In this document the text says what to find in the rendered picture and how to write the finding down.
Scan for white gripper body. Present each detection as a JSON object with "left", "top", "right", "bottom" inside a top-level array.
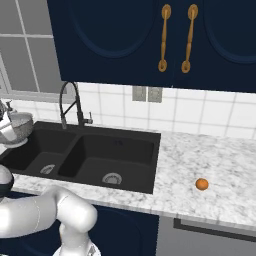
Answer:
[{"left": 0, "top": 121, "right": 19, "bottom": 145}]

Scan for brass cupboard handle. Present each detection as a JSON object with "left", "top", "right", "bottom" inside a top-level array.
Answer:
[
  {"left": 157, "top": 3, "right": 172, "bottom": 73},
  {"left": 181, "top": 3, "right": 199, "bottom": 74}
]

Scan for navy base cupboard door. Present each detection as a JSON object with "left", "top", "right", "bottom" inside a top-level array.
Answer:
[{"left": 87, "top": 203, "right": 160, "bottom": 256}]

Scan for dark dishwasher handle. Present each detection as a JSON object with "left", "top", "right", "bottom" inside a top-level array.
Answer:
[{"left": 172, "top": 217, "right": 256, "bottom": 243}]

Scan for black spring sink faucet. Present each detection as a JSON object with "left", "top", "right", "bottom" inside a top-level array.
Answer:
[{"left": 58, "top": 81, "right": 94, "bottom": 131}]

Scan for orange tangerine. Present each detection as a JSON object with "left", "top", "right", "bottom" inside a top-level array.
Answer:
[{"left": 195, "top": 177, "right": 210, "bottom": 192}]

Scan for black double sink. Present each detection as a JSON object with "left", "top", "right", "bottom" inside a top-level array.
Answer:
[{"left": 0, "top": 120, "right": 162, "bottom": 195}]

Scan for grey framed window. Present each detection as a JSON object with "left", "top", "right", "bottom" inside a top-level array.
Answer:
[{"left": 0, "top": 0, "right": 78, "bottom": 104}]

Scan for grey dishwasher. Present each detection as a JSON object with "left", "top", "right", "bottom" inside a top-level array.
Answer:
[{"left": 155, "top": 215, "right": 256, "bottom": 256}]

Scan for grey wall outlet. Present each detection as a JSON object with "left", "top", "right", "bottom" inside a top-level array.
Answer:
[
  {"left": 147, "top": 86, "right": 164, "bottom": 104},
  {"left": 131, "top": 85, "right": 147, "bottom": 103}
]

